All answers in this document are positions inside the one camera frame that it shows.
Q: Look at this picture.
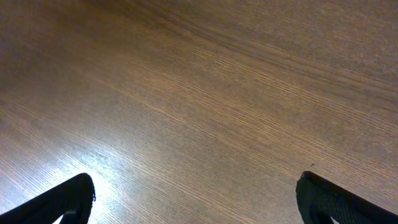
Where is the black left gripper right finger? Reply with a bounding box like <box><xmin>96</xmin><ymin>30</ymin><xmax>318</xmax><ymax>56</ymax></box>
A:
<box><xmin>295</xmin><ymin>171</ymin><xmax>397</xmax><ymax>224</ymax></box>

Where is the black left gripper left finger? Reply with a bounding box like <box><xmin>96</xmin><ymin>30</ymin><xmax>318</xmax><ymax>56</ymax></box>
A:
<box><xmin>1</xmin><ymin>173</ymin><xmax>95</xmax><ymax>224</ymax></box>

